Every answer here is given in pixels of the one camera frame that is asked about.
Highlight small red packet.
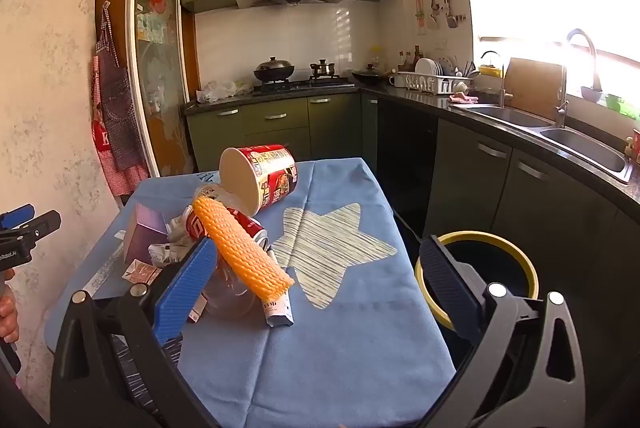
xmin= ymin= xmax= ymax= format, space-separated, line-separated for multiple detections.
xmin=123 ymin=259 xmax=164 ymax=285

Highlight long white carton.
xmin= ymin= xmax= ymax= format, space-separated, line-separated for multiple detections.
xmin=260 ymin=245 xmax=296 ymax=328

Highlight orange foam net sleeve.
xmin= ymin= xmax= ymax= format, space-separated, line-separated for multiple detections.
xmin=192 ymin=195 xmax=295 ymax=300

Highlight small red white box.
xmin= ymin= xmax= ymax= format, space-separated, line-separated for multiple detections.
xmin=186 ymin=294 xmax=208 ymax=325

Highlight stack of white plates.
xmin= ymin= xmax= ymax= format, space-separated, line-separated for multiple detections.
xmin=414 ymin=57 xmax=446 ymax=77

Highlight red checked apron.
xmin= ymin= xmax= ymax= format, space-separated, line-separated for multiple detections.
xmin=90 ymin=2 xmax=151 ymax=198

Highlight wooden cutting board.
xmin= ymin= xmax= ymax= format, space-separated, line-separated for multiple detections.
xmin=504 ymin=57 xmax=569 ymax=114

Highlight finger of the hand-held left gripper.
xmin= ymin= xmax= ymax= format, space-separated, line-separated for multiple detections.
xmin=0 ymin=204 xmax=37 ymax=230
xmin=0 ymin=210 xmax=62 ymax=254

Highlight yellow-rimmed dark waste bin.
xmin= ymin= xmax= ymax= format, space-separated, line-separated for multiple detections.
xmin=414 ymin=230 xmax=540 ymax=332

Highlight green plastic item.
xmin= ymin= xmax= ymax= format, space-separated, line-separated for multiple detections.
xmin=605 ymin=94 xmax=640 ymax=119

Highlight white dish rack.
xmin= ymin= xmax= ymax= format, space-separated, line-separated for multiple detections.
xmin=396 ymin=70 xmax=474 ymax=97

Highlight white plastic bag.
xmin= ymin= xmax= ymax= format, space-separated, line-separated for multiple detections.
xmin=195 ymin=79 xmax=239 ymax=104

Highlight dark condiment bottles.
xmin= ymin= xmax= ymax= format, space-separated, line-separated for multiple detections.
xmin=397 ymin=45 xmax=426 ymax=72

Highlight person's left hand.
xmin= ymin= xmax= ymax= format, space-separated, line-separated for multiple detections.
xmin=0 ymin=269 xmax=21 ymax=345

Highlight white wrapper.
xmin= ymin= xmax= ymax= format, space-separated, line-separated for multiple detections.
xmin=147 ymin=215 xmax=194 ymax=267

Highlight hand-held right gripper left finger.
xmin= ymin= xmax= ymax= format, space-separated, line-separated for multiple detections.
xmin=49 ymin=237 xmax=221 ymax=428

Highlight dark striped cloth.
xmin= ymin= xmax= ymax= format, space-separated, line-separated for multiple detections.
xmin=111 ymin=333 xmax=185 ymax=414

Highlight blue star-print tablecloth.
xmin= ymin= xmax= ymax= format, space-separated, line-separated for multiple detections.
xmin=45 ymin=157 xmax=458 ymax=428

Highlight red soda can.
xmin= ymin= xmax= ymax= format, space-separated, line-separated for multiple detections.
xmin=184 ymin=204 xmax=271 ymax=255

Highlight black gas stove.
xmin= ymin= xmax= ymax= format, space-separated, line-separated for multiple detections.
xmin=252 ymin=78 xmax=356 ymax=97

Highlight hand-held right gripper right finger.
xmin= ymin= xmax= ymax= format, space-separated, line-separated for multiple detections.
xmin=417 ymin=235 xmax=586 ymax=428

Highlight short steel faucet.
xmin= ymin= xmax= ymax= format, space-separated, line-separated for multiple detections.
xmin=480 ymin=50 xmax=514 ymax=109

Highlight purple paper box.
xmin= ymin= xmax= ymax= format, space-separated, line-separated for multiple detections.
xmin=122 ymin=203 xmax=170 ymax=260

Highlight small dark pot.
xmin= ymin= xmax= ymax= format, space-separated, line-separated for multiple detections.
xmin=309 ymin=58 xmax=337 ymax=79

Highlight white tape strip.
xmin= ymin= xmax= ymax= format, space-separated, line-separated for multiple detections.
xmin=82 ymin=240 xmax=126 ymax=296

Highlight shallow black lidded wok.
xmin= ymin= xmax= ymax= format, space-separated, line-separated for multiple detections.
xmin=351 ymin=64 xmax=389 ymax=88

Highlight steel double sink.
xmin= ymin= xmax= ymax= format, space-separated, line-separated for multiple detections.
xmin=450 ymin=103 xmax=636 ymax=185

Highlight tall steel faucet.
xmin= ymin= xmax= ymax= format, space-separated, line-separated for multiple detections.
xmin=554 ymin=28 xmax=601 ymax=129

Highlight black wok with lid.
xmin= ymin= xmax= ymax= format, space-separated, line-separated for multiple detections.
xmin=253 ymin=56 xmax=296 ymax=84

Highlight red instant noodle cup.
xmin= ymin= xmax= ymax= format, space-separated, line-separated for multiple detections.
xmin=219 ymin=144 xmax=300 ymax=215

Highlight patterned glass sliding door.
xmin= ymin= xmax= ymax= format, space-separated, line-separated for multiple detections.
xmin=125 ymin=0 xmax=199 ymax=179

